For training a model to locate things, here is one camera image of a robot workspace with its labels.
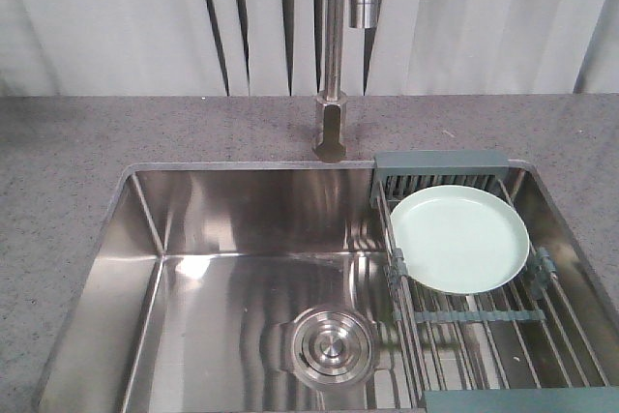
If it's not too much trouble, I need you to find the mint green round plate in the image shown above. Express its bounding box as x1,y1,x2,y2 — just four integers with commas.
390,185,529,295

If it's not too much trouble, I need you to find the teal roll-up drying rack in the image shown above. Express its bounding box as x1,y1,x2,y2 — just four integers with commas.
370,150,618,412

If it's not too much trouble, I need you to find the stainless steel faucet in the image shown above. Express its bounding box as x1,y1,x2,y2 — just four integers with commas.
311,0,381,163

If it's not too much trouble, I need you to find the stainless steel sink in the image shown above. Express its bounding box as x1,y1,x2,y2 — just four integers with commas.
31,161,619,413

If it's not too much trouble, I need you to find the sink drain strainer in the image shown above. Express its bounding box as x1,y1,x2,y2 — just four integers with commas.
285,306,379,391

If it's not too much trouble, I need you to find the white pleated curtain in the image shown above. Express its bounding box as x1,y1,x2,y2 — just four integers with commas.
1,0,618,97

